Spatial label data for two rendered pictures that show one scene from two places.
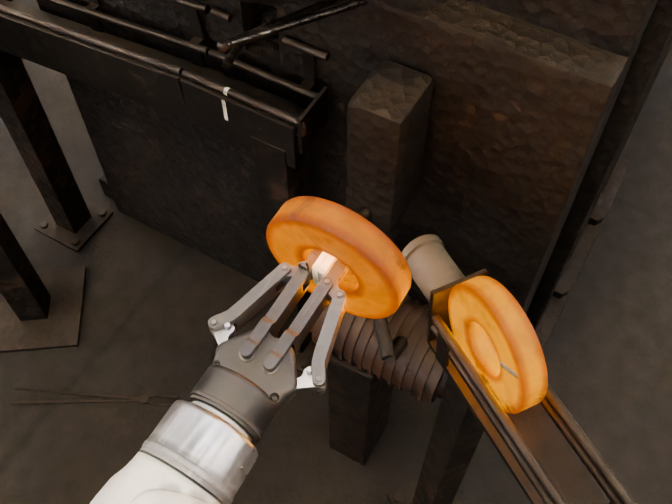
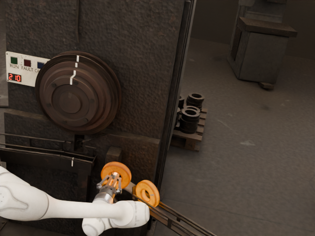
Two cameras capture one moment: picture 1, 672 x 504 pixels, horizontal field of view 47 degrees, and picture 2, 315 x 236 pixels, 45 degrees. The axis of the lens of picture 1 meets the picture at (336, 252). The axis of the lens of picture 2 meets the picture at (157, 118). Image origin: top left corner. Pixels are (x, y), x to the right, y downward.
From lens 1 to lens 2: 1.34 m
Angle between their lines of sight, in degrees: 35
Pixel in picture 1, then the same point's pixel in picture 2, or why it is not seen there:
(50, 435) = not seen: outside the picture
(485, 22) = (131, 136)
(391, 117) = (116, 155)
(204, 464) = (107, 199)
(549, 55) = (146, 140)
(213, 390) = (103, 190)
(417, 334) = not seen: hidden behind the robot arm
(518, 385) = (154, 197)
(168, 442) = (99, 197)
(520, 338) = (153, 187)
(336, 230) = (118, 165)
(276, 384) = (113, 191)
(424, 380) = not seen: hidden behind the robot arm
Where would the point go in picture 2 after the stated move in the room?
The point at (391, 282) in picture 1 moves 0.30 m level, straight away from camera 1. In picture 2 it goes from (129, 174) to (120, 143)
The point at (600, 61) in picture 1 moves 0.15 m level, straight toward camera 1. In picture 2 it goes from (155, 140) to (153, 153)
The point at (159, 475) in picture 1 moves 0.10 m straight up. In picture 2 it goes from (100, 201) to (101, 183)
